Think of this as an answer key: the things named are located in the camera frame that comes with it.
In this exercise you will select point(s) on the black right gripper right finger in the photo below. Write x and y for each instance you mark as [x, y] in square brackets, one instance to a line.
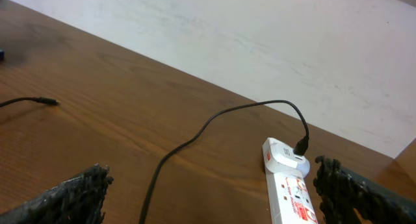
[349, 198]

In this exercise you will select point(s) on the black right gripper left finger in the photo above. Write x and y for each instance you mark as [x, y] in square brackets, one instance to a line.
[76, 200]

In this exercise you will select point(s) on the blue Galaxy smartphone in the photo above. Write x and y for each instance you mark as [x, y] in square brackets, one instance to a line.
[2, 55]

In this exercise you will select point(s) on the white USB charger plug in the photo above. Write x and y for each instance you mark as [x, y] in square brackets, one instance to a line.
[281, 158]

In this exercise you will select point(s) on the white power strip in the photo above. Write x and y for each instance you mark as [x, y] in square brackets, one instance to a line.
[288, 196]

